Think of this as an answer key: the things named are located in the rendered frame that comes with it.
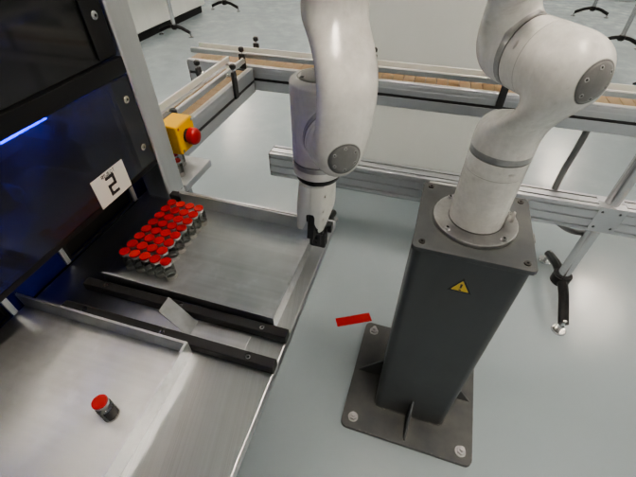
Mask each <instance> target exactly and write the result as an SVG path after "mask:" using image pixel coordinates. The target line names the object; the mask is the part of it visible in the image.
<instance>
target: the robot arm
mask: <svg viewBox="0 0 636 477"><path fill-rule="evenodd" d="M369 3H370V0H300V10H301V17H302V22H303V25H304V28H305V31H306V33H307V36H308V39H309V45H310V50H311V54H312V58H313V64H314V67H313V68H306V69H302V70H299V71H297V72H295V73H294V74H292V75H291V77H290V79H289V87H290V105H291V138H292V154H293V170H294V173H295V174H296V175H297V178H298V180H299V181H300V182H299V187H298V195H297V227H298V228H299V229H303V228H304V226H305V224H306V222H307V223H308V235H307V238H308V239H309V244H310V245H312V246H317V247H322V248H325V247H326V244H327V220H328V218H329V215H330V213H331V211H332V208H333V205H334V202H335V192H336V181H337V180H338V179H339V178H340V176H345V175H346V174H348V173H350V172H351V171H353V170H354V169H355V168H356V167H357V165H358V164H359V163H360V161H361V160H362V157H363V155H364V152H365V149H366V146H367V143H368V139H369V135H370V132H371V128H372V123H373V119H374V114H375V110H376V104H377V96H378V85H379V73H378V61H377V54H376V49H375V44H374V40H373V35H372V32H371V28H370V23H369ZM476 56H477V61H478V63H479V65H480V67H481V69H482V70H483V72H484V73H485V74H486V75H487V76H488V77H489V78H490V79H492V80H494V81H496V82H498V83H499V84H501V85H502V86H504V87H505V88H507V89H509V90H511V91H512V92H514V93H516V94H518V95H519V96H520V102H519V104H518V106H517V108H516V109H499V110H495V111H491V112H489V113H487V114H486V115H484V116H483V117H482V118H481V119H480V121H479V122H478V124H477V126H476V128H475V131H474V133H473V136H472V138H471V142H470V145H469V148H468V153H467V156H466V160H465V163H464V165H463V168H462V171H461V175H460V178H459V181H458V184H457V188H456V190H455V193H454V194H453V195H449V196H447V197H444V198H443V199H441V200H440V201H439V202H437V204H436V205H435V207H434V210H433V221H434V223H435V225H436V227H437V228H438V229H439V230H440V231H441V232H442V233H443V234H444V235H445V236H446V237H448V238H449V239H452V240H453V241H455V242H457V243H460V244H462V245H465V246H467V247H471V248H476V249H488V250H489V249H498V248H502V247H504V246H506V245H508V244H509V243H511V242H512V241H513V240H514V239H515V237H516V236H517V234H518V232H519V224H518V221H517V219H516V212H515V211H514V212H511V211H510V207H511V205H512V203H513V202H514V200H515V197H516V195H517V193H518V191H519V188H520V186H521V183H522V181H523V178H524V176H525V174H526V172H527V170H528V169H529V166H530V164H531V162H532V160H533V157H534V155H535V153H536V151H537V149H538V147H539V143H540V142H541V140H542V138H543V137H544V136H545V134H546V133H548V132H549V131H550V130H551V129H552V128H553V127H554V126H555V125H556V124H558V123H559V122H561V121H562V120H564V119H566V118H568V117H569V116H571V115H574V114H576V113H578V112H580V111H582V110H583V109H585V108H587V107H588V106H590V105H591V104H593V103H594V102H595V101H596V100H597V99H599V98H600V97H601V96H602V95H603V94H604V93H605V91H606V90H607V88H608V87H609V85H610V82H611V80H612V78H613V75H614V72H615V68H616V62H617V54H616V49H615V47H614V45H613V43H612V42H611V41H610V39H609V38H608V37H606V36H605V35H604V34H602V33H600V32H598V31H596V30H594V29H592V28H590V27H587V26H582V25H580V24H577V23H574V22H571V21H568V20H565V19H562V18H559V17H556V16H554V15H551V14H548V13H547V12H546V11H545V9H544V7H543V0H487V3H486V8H485V12H484V15H483V18H482V21H481V24H480V27H479V31H478V35H477V41H476Z"/></svg>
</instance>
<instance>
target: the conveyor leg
mask: <svg viewBox="0 0 636 477"><path fill-rule="evenodd" d="M635 184H636V154H635V156H634V157H633V159H632V160H631V162H630V163H629V165H628V166H627V168H626V170H625V171H624V173H623V174H622V176H621V177H620V179H619V180H618V182H617V183H616V185H615V186H614V188H613V189H612V191H611V192H610V194H609V196H608V197H607V198H606V199H605V203H606V204H607V205H610V206H613V207H618V206H620V204H621V203H622V201H623V200H624V199H625V197H626V196H627V194H628V193H629V191H630V190H631V189H632V188H633V187H634V185H635ZM599 234H600V233H599V232H593V231H588V230H585V231H584V233H583V234H582V236H581V237H580V239H579V240H578V242H577V243H576V245H575V246H574V248H573V250H572V251H571V252H570V253H569V255H568V256H567V258H566V259H565V261H564V262H563V264H562V265H561V267H560V268H559V270H558V271H557V272H558V274H559V275H560V276H562V277H569V276H570V275H571V274H572V272H573V271H574V269H575V268H576V266H577V265H578V263H579V262H580V261H581V259H582V258H583V256H584V255H585V254H586V253H587V252H588V250H589V249H590V247H591V246H592V244H593V243H594V241H595V240H596V239H597V237H598V236H599Z"/></svg>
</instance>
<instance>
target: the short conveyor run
mask: <svg viewBox="0 0 636 477"><path fill-rule="evenodd" d="M193 62H194V65H196V68H195V71H196V76H197V78H196V79H194V80H192V81H191V82H190V83H188V84H187V85H185V86H184V87H183V88H181V89H180V90H178V91H177V92H175V93H174V94H173V95H171V96H170V97H168V98H166V99H165V100H164V101H162V102H161V103H159V107H160V110H161V114H163V113H164V112H172V113H176V114H183V115H191V117H192V121H193V126H194V128H197V129H198V130H199V131H200V132H201V141H200V143H199V144H197V145H193V146H192V147H191V148H190V149H189V150H188V151H186V152H185V153H184V155H186V156H188V155H189V154H190V153H191V152H193V151H194V150H195V149H197V148H198V147H199V146H200V145H201V144H202V142H203V141H204V140H205V139H206V138H207V137H208V136H209V135H210V134H211V133H212V132H213V131H215V130H216V129H217V128H218V127H219V126H220V125H221V124H222V123H223V122H224V121H225V120H226V119H227V118H228V117H229V116H230V115H231V114H232V113H233V112H234V111H235V110H236V109H237V108H239V107H240V106H241V105H242V104H243V103H244V102H245V101H246V100H247V99H248V98H249V97H250V96H251V95H252V94H253V93H254V92H255V91H256V85H255V77H254V70H253V68H246V69H241V68H239V67H241V66H242V65H243V64H245V60H244V59H243V58H241V59H240V60H238V61H237V62H235V63H230V64H229V65H226V64H227V63H229V56H227V57H225V58H224V59H222V60H221V61H219V62H218V63H216V64H215V65H213V66H212V67H210V68H209V69H208V70H206V71H202V69H201V67H200V66H199V65H200V61H199V60H194V61H193Z"/></svg>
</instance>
